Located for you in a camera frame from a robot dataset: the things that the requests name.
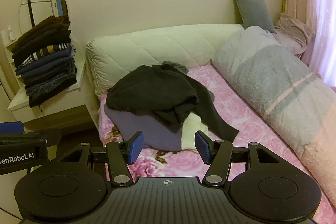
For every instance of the white dressing table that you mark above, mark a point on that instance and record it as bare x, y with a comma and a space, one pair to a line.
65, 108

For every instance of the black pants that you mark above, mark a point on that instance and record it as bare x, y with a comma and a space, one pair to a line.
155, 87

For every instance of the lavender crumpled cloth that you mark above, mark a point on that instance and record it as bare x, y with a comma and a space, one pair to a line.
292, 32

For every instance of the grey and pink duvet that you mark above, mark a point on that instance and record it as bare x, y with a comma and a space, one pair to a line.
267, 74

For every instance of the white quilted headboard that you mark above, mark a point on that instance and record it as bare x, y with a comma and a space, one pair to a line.
157, 45

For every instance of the stack of folded dark clothes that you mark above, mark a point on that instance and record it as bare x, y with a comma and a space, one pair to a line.
44, 64

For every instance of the small white bottle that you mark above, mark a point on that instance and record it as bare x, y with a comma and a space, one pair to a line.
11, 33

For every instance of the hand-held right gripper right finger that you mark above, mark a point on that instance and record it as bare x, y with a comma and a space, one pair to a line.
202, 146

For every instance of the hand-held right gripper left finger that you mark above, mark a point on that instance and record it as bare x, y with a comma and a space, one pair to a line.
136, 146

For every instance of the pink curtain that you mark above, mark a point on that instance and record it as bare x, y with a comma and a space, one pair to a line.
320, 16

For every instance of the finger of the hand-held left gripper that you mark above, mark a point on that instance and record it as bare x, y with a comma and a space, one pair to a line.
10, 128

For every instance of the grey garment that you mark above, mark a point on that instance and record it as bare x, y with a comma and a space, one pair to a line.
174, 66

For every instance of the pink rose printed blanket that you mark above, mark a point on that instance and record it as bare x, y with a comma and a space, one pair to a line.
236, 119

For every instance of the purple and white sweater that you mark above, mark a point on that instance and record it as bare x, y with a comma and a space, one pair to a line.
147, 130

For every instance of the oval mirror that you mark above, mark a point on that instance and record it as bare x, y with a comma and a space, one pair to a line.
42, 1

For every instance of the grey pillow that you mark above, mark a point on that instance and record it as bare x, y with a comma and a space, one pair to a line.
252, 8

